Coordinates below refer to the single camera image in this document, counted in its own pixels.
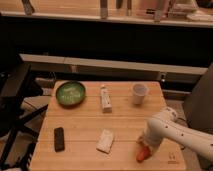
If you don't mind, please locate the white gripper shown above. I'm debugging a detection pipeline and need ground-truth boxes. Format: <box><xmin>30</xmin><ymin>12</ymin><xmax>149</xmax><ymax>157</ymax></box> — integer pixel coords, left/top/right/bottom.
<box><xmin>137</xmin><ymin>131</ymin><xmax>163</xmax><ymax>151</ymax></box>

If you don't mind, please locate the orange red pepper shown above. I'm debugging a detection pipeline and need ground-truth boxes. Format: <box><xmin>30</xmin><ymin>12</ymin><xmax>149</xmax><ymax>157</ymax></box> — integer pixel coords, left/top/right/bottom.
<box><xmin>136</xmin><ymin>146</ymin><xmax>151</xmax><ymax>163</ymax></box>

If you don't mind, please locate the grey robot base column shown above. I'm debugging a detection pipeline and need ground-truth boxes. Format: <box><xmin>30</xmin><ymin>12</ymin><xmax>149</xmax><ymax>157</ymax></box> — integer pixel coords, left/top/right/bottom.
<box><xmin>183</xmin><ymin>63</ymin><xmax>213</xmax><ymax>134</ymax></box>

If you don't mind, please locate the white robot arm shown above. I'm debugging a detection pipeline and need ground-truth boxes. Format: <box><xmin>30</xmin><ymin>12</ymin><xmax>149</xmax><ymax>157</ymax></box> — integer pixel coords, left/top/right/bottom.
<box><xmin>136</xmin><ymin>107</ymin><xmax>213</xmax><ymax>162</ymax></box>

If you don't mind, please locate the green ceramic bowl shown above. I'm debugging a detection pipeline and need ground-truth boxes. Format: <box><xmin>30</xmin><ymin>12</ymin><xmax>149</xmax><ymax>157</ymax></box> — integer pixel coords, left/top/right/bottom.
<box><xmin>55</xmin><ymin>81</ymin><xmax>86</xmax><ymax>106</ymax></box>

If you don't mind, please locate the white sponge block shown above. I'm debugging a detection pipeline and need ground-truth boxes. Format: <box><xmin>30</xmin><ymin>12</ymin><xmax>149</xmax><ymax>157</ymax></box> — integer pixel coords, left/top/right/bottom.
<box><xmin>96</xmin><ymin>129</ymin><xmax>114</xmax><ymax>154</ymax></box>

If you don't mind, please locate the white paper cup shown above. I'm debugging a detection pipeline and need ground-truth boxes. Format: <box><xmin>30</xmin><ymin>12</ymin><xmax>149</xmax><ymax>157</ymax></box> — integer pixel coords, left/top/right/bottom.
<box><xmin>132</xmin><ymin>83</ymin><xmax>149</xmax><ymax>105</ymax></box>

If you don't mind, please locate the white tube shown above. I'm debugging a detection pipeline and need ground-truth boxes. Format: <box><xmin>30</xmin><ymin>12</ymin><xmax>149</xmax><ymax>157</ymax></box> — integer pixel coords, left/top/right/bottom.
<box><xmin>100</xmin><ymin>85</ymin><xmax>112</xmax><ymax>113</ymax></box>

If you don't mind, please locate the black rectangular remote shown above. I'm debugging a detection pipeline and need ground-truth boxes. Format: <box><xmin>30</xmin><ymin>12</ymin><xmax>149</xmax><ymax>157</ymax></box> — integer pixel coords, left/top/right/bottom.
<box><xmin>54</xmin><ymin>127</ymin><xmax>65</xmax><ymax>152</ymax></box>

